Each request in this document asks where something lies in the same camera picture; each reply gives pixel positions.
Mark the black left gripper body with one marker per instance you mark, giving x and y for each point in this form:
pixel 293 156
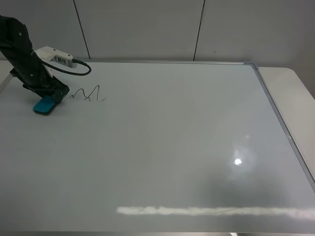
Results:
pixel 34 76

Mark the blue whiteboard eraser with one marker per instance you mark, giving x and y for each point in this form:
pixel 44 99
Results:
pixel 45 106

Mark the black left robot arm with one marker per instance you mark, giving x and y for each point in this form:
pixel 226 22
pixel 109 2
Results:
pixel 17 48

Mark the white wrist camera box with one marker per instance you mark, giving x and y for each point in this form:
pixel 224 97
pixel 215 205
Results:
pixel 48 54

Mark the white whiteboard with aluminium frame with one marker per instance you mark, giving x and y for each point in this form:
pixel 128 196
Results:
pixel 152 147

